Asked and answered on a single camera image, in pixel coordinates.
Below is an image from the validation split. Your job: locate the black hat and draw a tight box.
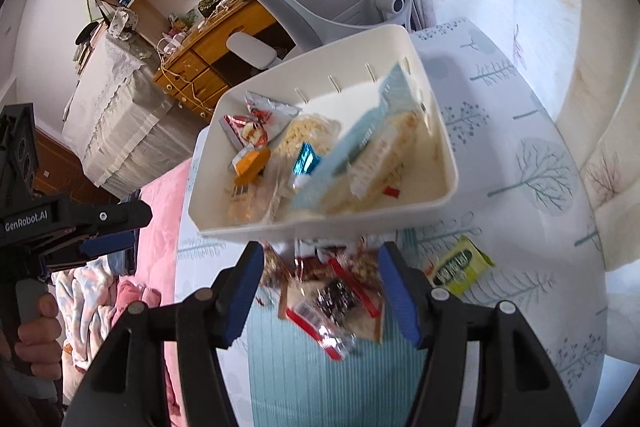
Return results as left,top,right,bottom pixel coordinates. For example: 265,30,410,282
75,22,103,45

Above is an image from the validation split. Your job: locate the small blue snack packet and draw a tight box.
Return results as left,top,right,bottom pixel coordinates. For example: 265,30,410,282
292,142,321,178

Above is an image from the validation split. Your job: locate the tree print tablecloth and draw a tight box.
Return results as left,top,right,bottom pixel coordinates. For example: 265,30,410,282
172,19,608,427

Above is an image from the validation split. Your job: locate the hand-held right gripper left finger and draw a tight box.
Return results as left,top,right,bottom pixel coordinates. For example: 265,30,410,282
62,241,266,427

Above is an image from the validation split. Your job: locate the orange white bar packet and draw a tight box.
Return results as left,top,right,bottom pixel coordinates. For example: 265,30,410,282
229,146,273,202

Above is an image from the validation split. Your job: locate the floral white blanket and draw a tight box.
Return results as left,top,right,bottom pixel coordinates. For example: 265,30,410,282
52,257,121,368

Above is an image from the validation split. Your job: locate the white cloth covered table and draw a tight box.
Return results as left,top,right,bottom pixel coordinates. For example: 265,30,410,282
62,32,173,188

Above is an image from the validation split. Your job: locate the leaf print curtain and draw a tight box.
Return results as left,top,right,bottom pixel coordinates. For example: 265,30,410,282
400,0,640,358

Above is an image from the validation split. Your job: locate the white plastic bin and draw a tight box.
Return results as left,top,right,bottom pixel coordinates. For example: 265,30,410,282
186,24,460,244

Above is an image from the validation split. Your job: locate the stack of books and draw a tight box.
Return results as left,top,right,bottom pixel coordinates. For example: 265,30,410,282
72,37,96,72

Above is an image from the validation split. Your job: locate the white cable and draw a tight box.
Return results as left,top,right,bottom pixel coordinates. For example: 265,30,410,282
160,37,216,118

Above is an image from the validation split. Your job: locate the brown nut candy packet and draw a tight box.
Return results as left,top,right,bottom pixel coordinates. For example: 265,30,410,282
285,277,386,360
320,252,381,288
260,243,301,308

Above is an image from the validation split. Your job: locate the floral cloth bag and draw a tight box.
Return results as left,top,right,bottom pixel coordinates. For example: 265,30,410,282
109,7,138,38

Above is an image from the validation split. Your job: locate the red white snack packet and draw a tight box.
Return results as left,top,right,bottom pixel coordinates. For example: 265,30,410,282
222,91,303,152

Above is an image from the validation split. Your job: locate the brown wooden door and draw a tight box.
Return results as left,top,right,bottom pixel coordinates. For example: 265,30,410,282
32,127,116,202

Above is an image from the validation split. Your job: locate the pink blanket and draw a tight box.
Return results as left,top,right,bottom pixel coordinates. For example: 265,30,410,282
112,157,198,427

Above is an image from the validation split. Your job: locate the light blue wafer packet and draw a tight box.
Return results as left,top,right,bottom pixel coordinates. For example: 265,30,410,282
290,62,426,212

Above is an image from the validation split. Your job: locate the person's left hand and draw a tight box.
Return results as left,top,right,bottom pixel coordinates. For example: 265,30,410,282
17,298,64,379

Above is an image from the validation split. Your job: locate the green yellow snack packet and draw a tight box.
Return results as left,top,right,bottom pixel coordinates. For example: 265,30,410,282
425,234,496,298

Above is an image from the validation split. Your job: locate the yellow cracker pack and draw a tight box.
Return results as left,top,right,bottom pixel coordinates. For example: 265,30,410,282
320,112,421,215

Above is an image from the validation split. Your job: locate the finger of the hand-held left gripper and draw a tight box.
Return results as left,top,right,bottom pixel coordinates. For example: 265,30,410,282
42,231,138,270
65,198,153,235

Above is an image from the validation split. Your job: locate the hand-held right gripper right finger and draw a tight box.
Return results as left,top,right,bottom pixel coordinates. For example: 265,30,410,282
377,241,583,427

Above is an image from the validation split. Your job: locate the wooden desk with drawers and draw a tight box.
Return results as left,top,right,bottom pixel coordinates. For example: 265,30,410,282
152,0,301,122

